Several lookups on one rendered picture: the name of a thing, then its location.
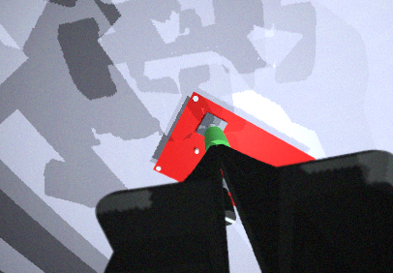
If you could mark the red circuit board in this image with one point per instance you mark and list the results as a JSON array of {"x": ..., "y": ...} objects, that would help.
[{"x": 204, "y": 123}]

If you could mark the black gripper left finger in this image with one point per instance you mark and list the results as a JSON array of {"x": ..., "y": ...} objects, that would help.
[{"x": 196, "y": 204}]

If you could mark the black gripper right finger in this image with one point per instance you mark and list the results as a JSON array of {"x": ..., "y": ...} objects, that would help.
[{"x": 264, "y": 195}]

